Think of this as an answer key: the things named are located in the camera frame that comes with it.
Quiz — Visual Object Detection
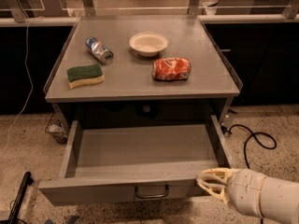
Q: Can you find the black floor cable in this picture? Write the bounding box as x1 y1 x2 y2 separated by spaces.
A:
223 123 278 170

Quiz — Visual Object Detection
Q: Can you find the white hanging cable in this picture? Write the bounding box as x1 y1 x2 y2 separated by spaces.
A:
0 16 43 157

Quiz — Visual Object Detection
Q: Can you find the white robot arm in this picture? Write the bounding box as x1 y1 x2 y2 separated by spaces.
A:
196 168 299 224

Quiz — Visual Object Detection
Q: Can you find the green yellow sponge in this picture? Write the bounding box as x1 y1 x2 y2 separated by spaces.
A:
66 63 105 89

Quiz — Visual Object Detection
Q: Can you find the silver blue soda can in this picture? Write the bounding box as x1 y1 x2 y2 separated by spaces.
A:
85 37 114 64

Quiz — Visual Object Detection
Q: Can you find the grey metal drawer cabinet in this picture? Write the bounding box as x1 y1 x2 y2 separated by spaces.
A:
42 14 244 133

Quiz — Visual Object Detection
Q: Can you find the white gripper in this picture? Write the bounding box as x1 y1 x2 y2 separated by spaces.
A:
196 168 266 217

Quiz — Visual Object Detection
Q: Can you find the wire mesh basket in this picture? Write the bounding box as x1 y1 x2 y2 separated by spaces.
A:
45 113 67 144

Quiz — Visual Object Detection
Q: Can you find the crushed orange soda can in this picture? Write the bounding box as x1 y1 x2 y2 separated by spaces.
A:
152 58 191 81

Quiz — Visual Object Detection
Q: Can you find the grey top drawer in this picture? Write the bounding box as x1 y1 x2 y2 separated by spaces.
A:
38 116 233 205

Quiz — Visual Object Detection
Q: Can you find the white paper bowl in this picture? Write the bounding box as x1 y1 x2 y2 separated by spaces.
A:
129 33 168 57

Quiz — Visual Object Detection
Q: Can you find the black bar on floor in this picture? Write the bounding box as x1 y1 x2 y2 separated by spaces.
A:
7 172 33 224

